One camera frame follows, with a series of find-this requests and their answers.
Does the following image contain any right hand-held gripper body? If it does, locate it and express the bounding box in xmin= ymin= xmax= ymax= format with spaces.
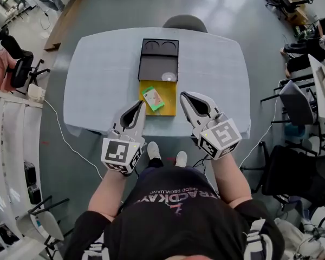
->
xmin=192 ymin=112 xmax=243 ymax=161

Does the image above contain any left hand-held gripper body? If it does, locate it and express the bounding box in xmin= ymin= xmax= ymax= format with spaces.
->
xmin=101 ymin=128 xmax=146 ymax=176

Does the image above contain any green small box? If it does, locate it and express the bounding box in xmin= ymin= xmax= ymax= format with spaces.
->
xmin=141 ymin=84 xmax=165 ymax=111

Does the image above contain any black compartment tray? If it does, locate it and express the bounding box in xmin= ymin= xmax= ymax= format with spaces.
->
xmin=137 ymin=38 xmax=179 ymax=118

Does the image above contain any person's right forearm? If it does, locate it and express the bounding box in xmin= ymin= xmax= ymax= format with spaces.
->
xmin=211 ymin=153 xmax=252 ymax=210

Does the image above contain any person's left forearm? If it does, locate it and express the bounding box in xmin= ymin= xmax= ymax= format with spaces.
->
xmin=88 ymin=169 xmax=136 ymax=223

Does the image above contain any white power adapter with cable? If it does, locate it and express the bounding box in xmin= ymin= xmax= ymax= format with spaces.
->
xmin=28 ymin=83 xmax=47 ymax=104

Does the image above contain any person's white left shoe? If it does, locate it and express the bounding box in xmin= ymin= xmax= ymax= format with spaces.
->
xmin=147 ymin=141 xmax=163 ymax=161

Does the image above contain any person's white shoe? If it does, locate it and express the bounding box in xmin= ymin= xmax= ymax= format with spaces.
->
xmin=147 ymin=141 xmax=163 ymax=161
xmin=175 ymin=151 xmax=188 ymax=168

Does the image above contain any person's white right shoe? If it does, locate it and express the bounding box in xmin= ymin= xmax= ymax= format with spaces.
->
xmin=175 ymin=151 xmax=188 ymax=168

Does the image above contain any light blue tablecloth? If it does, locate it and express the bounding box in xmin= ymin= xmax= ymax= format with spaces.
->
xmin=63 ymin=27 xmax=252 ymax=140

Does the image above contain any teal container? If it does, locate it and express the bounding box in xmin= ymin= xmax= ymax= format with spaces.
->
xmin=284 ymin=123 xmax=306 ymax=138

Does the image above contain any black case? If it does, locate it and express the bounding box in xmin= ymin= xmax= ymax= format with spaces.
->
xmin=28 ymin=184 xmax=42 ymax=205
xmin=23 ymin=161 xmax=37 ymax=186

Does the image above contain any person's black t-shirt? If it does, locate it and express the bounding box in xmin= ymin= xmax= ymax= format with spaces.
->
xmin=63 ymin=166 xmax=285 ymax=260

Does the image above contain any brown cardboard piece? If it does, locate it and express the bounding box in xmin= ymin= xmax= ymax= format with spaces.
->
xmin=44 ymin=42 xmax=62 ymax=53

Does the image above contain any white partition panel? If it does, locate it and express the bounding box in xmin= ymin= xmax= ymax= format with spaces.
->
xmin=0 ymin=95 xmax=44 ymax=238

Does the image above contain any black office chair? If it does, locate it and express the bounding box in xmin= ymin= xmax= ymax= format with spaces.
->
xmin=0 ymin=34 xmax=51 ymax=95

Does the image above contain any pink garment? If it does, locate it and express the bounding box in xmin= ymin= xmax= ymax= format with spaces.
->
xmin=0 ymin=48 xmax=18 ymax=92

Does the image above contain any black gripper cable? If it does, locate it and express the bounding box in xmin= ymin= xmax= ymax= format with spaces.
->
xmin=192 ymin=155 xmax=212 ymax=171

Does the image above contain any white cable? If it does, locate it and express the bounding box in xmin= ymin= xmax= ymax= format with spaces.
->
xmin=43 ymin=99 xmax=104 ymax=180
xmin=239 ymin=96 xmax=282 ymax=170

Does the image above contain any grey chair with black frame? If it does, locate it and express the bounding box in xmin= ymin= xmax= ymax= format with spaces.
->
xmin=261 ymin=80 xmax=320 ymax=127

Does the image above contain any white chair with black frame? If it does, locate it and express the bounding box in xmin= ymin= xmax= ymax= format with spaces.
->
xmin=16 ymin=195 xmax=71 ymax=245

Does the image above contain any white harness strap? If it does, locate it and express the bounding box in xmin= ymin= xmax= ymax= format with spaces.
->
xmin=244 ymin=218 xmax=274 ymax=260

